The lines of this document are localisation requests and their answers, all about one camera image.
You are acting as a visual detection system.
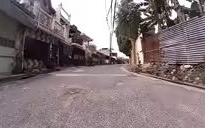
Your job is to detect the row of low buildings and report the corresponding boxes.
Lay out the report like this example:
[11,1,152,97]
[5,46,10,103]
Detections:
[69,24,129,66]

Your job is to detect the utility pole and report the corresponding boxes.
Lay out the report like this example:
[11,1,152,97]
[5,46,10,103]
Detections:
[108,31,114,65]

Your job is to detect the grey asphalt road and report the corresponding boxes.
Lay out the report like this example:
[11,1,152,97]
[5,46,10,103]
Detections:
[0,63,205,128]

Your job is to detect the palm trees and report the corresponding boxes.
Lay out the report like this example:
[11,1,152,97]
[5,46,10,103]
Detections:
[115,0,205,58]

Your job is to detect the strip of dry debris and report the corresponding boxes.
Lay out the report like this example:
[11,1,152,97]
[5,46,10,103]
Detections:
[126,61,205,89]

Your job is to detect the building with white balcony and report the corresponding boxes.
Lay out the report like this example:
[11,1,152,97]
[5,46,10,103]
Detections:
[0,0,73,76]

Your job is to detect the corrugated metal fence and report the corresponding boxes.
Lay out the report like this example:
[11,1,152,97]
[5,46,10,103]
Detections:
[158,12,205,66]

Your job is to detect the overhead wires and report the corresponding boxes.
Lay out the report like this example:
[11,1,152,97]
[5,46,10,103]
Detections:
[104,0,119,34]

